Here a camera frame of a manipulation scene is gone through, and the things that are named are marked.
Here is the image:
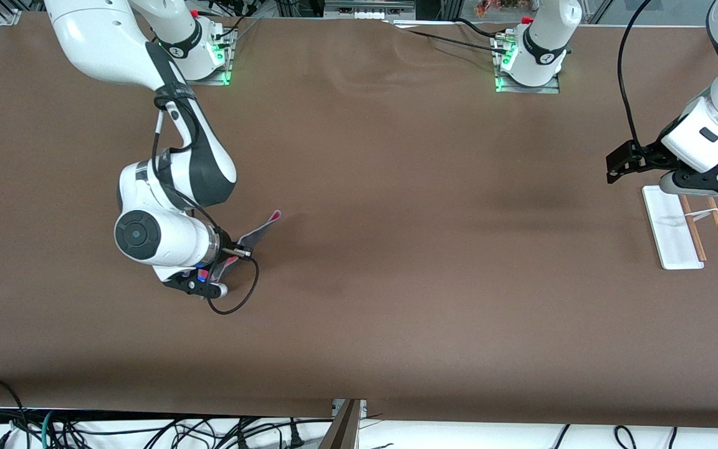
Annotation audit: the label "white rack with wooden bars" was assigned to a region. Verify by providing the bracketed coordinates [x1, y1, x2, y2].
[642, 185, 718, 271]

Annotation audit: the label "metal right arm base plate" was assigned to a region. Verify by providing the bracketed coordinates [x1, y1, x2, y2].
[178, 25, 236, 86]

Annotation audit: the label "orange items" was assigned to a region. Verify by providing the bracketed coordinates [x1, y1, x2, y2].
[476, 0, 537, 18]

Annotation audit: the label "brown table cover sheet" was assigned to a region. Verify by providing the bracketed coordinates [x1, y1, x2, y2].
[0, 12, 718, 431]

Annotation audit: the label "long black cable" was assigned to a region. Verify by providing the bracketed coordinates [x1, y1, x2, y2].
[387, 19, 512, 57]

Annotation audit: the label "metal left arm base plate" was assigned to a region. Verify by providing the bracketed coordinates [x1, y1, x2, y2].
[493, 34, 561, 94]

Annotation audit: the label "red and grey towel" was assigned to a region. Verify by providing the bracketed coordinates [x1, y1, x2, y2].
[209, 210, 282, 281]

